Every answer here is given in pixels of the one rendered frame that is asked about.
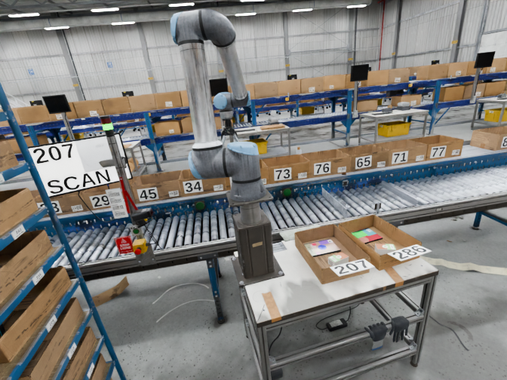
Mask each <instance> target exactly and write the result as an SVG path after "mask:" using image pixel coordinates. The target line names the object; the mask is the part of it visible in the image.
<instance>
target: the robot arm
mask: <svg viewBox="0 0 507 380"><path fill-rule="evenodd" d="M171 35H172V37H173V40H174V43H175V44H178V47H179V49H180V56H181V61H182V66H183V74H184V78H185V83H186V92H187V97H188V101H189V110H190V115H191V119H192V127H193V132H194V137H195V144H194V145H193V147H192V151H191V152H190V153H189V167H190V170H191V172H192V175H193V176H194V177H195V178H196V179H215V178H225V177H232V187H231V190H230V198H231V199H232V200H234V201H254V200H257V199H260V198H263V197H264V196H265V195H266V188H265V186H264V184H263V181H262V180H261V174H260V160H259V152H258V148H257V144H255V143H254V142H239V141H238V134H237V133H236V131H235V129H234V127H232V122H231V120H232V117H233V113H234V112H232V108H235V107H242V106H249V105H250V91H248V90H246V87H245V83H244V78H243V75H242V71H241V66H240V63H239V59H238V55H237V51H236V48H235V43H234V41H235V38H236V34H235V29H234V27H233V25H232V24H231V22H230V21H229V20H228V19H227V18H226V17H225V16H223V15H222V14H221V13H219V12H217V11H215V10H212V9H208V8H203V9H201V10H194V11H185V12H183V11H181V12H180V13H177V14H174V15H173V16H172V18H171ZM207 40H211V41H212V43H213V45H214V46H216V47H217V49H218V51H219V54H220V58H221V60H222V62H223V66H224V69H225V71H226V75H227V78H228V80H229V84H230V86H231V89H232V93H229V92H224V93H218V94H217V95H216V96H215V97H214V105H215V107H216V108H218V109H219V110H220V118H222V120H223V121H225V127H224V128H223V132H222V133H221V142H220V141H219V140H218V139H217V129H216V124H215V118H214V109H213V103H212V98H211V92H210V82H209V77H208V71H207V61H206V56H205V50H204V41H207ZM225 135H227V136H230V135H231V136H232V135H233V136H232V137H233V138H234V139H235V142H231V143H228V144H227V148H223V147H224V143H225V140H226V137H225Z"/></svg>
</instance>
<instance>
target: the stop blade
mask: <svg viewBox="0 0 507 380"><path fill-rule="evenodd" d="M322 196H323V197H324V198H325V199H326V200H327V201H328V202H329V203H330V204H331V205H332V206H333V207H334V208H335V209H336V210H338V211H339V212H340V213H341V214H342V215H343V216H344V217H345V218H346V217H347V209H346V208H345V207H344V206H343V205H342V204H341V203H340V202H339V201H337V200H336V199H335V198H334V197H333V196H331V195H330V194H329V193H328V192H327V191H325V190H324V189H323V188H322Z"/></svg>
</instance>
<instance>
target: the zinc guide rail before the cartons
mask: <svg viewBox="0 0 507 380"><path fill-rule="evenodd" d="M502 152H507V149H503V150H498V151H493V152H483V153H478V154H473V155H463V156H458V157H452V158H442V159H438V160H432V161H422V162H417V163H412V164H402V165H397V166H391V167H382V168H376V169H371V170H362V171H356V172H351V173H346V175H342V174H336V175H330V176H321V177H315V178H310V179H301V180H295V181H290V182H280V183H275V184H269V185H264V186H265V188H270V187H276V186H280V185H290V184H295V183H301V182H310V181H315V180H321V179H330V178H336V177H341V176H351V175H356V174H361V173H371V172H376V171H381V170H391V169H396V168H402V167H411V166H416V165H421V164H431V163H436V162H442V161H451V160H456V159H462V158H471V157H477V156H482V155H492V154H496V153H502ZM227 192H230V190H229V191H224V192H214V193H209V194H203V195H193V196H188V197H183V198H173V199H168V200H163V201H153V202H148V203H142V204H136V207H144V206H149V205H155V204H164V203H170V202H175V201H184V200H189V199H195V198H204V197H210V196H215V195H224V194H225V193H227ZM109 211H112V209H111V208H107V209H102V210H92V212H93V213H104V212H109ZM92 212H91V211H87V212H81V213H72V214H66V215H61V216H57V217H58V219H63V218H69V217H74V216H83V215H89V214H93V213H92ZM48 220H51V219H50V217H46V218H42V219H40V220H39V221H38V222H44V221H48Z"/></svg>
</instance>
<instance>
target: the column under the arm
mask: <svg viewBox="0 0 507 380"><path fill-rule="evenodd" d="M260 215H261V220H260V221H259V222H257V223H253V224H246V223H243V222H242V221H241V214H240V213H239V214H235V215H233V216H232V218H233V223H234V229H235V239H236V245H237V251H238V256H237V257H233V258H231V260H232V265H233V268H234V270H235V275H236V277H237V281H238V285H239V287H244V286H247V285H251V284H253V283H259V282H262V281H265V280H270V279H273V278H277V277H282V276H285V274H284V272H283V270H282V269H281V266H280V265H279V264H278V261H277V259H276V258H275V256H274V253H273V244H272V225H271V222H270V220H269V218H268V217H267V215H266V214H265V213H264V212H263V210H260Z"/></svg>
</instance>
